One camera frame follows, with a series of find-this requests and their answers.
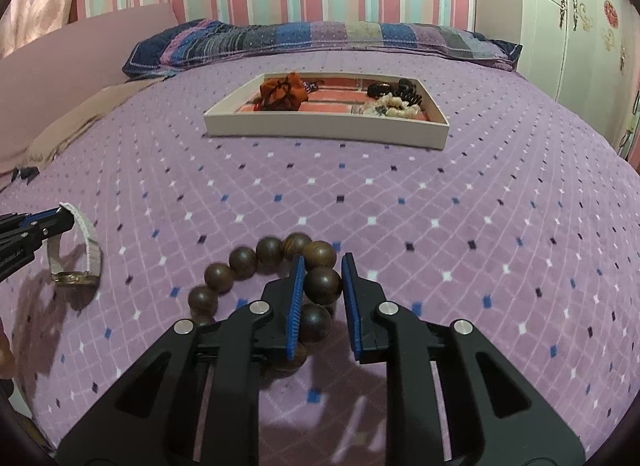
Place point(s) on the beige sheet edge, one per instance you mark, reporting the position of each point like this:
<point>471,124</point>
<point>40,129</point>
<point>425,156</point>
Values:
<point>39,150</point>

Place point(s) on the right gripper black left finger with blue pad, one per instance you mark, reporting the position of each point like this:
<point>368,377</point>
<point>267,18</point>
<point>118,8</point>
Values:
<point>192,397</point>

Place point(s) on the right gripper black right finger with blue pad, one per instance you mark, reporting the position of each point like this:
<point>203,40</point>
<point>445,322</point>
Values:
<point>452,397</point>

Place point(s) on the black scrunchie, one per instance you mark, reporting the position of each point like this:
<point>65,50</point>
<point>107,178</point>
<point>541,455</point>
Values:
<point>379,89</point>

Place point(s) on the white wardrobe with decals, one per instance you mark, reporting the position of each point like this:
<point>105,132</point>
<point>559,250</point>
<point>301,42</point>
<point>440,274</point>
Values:
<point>582,53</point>

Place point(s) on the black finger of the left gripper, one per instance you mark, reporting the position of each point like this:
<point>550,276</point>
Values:
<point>22,234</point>

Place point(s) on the pink headboard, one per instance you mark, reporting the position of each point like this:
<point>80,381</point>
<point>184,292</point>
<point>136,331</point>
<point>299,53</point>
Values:
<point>52,75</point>

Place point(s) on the purple dotted bed cover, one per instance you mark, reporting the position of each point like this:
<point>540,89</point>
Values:
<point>526,223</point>

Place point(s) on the black hair claw clip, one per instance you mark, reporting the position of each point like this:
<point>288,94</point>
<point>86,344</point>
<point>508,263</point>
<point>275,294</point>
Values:
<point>406,90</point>

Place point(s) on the patchwork blue purple pillow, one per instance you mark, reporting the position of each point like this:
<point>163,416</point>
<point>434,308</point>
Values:
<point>206,41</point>

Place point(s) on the white tray brick pattern liner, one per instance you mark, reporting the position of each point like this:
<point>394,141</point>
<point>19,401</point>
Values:
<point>332,112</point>

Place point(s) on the cream white scrunchie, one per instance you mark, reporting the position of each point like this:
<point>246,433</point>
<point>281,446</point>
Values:
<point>391,106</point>

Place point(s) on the orange scrunchie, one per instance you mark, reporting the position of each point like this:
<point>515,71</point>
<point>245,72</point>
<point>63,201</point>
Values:
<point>285,94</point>

